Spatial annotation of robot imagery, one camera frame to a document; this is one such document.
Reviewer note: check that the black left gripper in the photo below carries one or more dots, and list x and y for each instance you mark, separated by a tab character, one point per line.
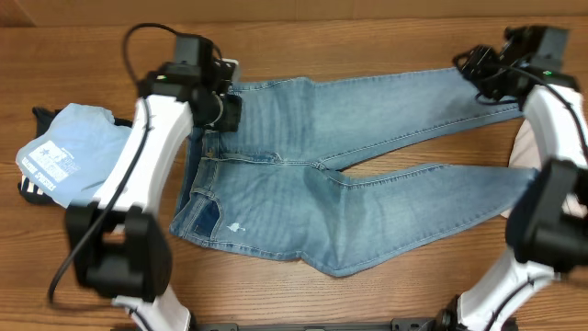
228	121

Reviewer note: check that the blue denim jeans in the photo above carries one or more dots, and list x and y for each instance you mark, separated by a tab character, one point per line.
276	187

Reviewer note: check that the beige folded cloth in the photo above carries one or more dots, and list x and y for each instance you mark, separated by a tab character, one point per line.
525	155

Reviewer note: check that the light blue printed t-shirt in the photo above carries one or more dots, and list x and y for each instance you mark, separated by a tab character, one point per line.
75	156

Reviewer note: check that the black folded garment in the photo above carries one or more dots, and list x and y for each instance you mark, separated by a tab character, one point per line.
30	192

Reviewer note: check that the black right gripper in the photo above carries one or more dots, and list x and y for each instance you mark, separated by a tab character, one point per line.
474	67

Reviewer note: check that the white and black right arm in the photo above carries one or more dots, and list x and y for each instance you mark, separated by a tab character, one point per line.
545	239

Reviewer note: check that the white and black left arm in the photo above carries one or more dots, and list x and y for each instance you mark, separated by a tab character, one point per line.
118	248

